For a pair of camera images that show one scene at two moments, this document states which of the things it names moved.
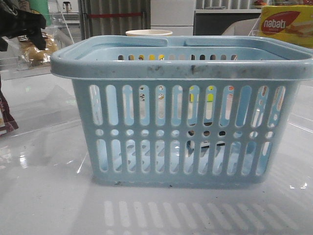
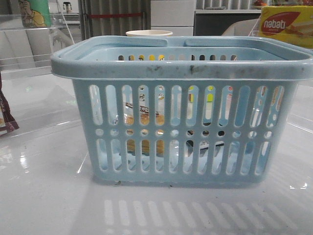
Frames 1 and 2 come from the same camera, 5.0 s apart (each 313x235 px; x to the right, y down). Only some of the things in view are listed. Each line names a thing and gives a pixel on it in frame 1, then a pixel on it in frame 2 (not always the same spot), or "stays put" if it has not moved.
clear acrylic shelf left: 22,59 stays put
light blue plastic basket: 213,111 stays put
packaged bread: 31,55 to 142,130
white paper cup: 149,33 stays put
